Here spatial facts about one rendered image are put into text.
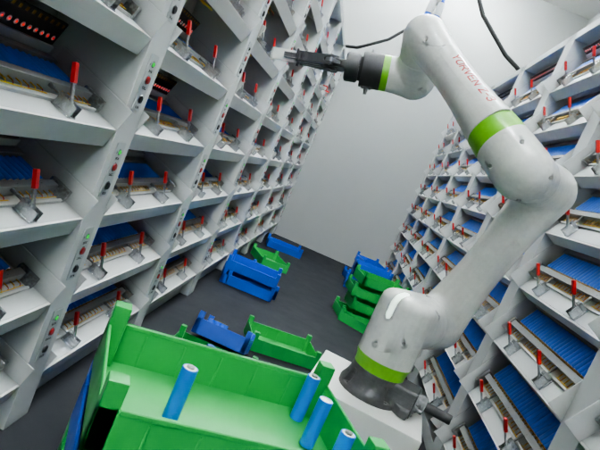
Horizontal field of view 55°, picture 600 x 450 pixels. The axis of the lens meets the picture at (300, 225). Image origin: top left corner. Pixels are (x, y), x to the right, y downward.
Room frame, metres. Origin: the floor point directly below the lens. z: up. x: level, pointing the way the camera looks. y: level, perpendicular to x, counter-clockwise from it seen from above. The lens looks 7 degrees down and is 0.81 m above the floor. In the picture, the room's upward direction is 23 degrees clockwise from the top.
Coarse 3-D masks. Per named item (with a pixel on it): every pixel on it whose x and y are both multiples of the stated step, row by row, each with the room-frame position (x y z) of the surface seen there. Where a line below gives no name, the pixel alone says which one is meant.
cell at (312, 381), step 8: (312, 376) 0.72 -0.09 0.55; (304, 384) 0.72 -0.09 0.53; (312, 384) 0.71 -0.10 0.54; (304, 392) 0.72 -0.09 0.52; (312, 392) 0.72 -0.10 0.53; (296, 400) 0.72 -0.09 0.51; (304, 400) 0.71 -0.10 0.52; (296, 408) 0.72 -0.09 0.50; (304, 408) 0.72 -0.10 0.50; (296, 416) 0.71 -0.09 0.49
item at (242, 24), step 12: (216, 0) 1.47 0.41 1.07; (228, 0) 1.53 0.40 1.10; (240, 0) 1.86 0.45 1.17; (228, 12) 1.59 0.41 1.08; (240, 12) 1.69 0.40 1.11; (252, 12) 1.86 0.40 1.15; (228, 24) 1.65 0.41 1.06; (240, 24) 1.73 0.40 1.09; (252, 24) 1.86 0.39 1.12; (240, 36) 1.81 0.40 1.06
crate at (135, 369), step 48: (144, 336) 0.68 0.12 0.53; (96, 384) 0.54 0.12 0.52; (144, 384) 0.64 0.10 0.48; (240, 384) 0.72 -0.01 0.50; (288, 384) 0.74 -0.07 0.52; (96, 432) 0.48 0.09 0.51; (144, 432) 0.49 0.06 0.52; (192, 432) 0.50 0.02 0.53; (240, 432) 0.63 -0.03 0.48; (288, 432) 0.68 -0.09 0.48; (336, 432) 0.68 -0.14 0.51
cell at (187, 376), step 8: (184, 368) 0.59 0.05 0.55; (192, 368) 0.59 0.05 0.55; (184, 376) 0.59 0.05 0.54; (192, 376) 0.59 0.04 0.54; (176, 384) 0.59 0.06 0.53; (184, 384) 0.59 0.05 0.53; (192, 384) 0.59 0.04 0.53; (176, 392) 0.59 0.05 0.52; (184, 392) 0.59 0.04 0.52; (168, 400) 0.59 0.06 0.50; (176, 400) 0.59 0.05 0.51; (184, 400) 0.59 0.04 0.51; (168, 408) 0.59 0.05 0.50; (176, 408) 0.59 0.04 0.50; (168, 416) 0.59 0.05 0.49; (176, 416) 0.59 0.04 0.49
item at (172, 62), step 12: (168, 48) 1.28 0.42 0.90; (204, 48) 1.86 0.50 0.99; (168, 60) 1.30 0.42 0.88; (180, 60) 1.36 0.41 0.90; (216, 60) 1.86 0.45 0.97; (180, 72) 1.42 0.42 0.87; (192, 72) 1.48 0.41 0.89; (204, 72) 1.64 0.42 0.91; (228, 72) 1.86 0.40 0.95; (192, 84) 1.55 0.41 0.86; (204, 84) 1.63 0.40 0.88; (216, 84) 1.72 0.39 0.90; (228, 84) 1.86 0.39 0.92; (216, 96) 1.81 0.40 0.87
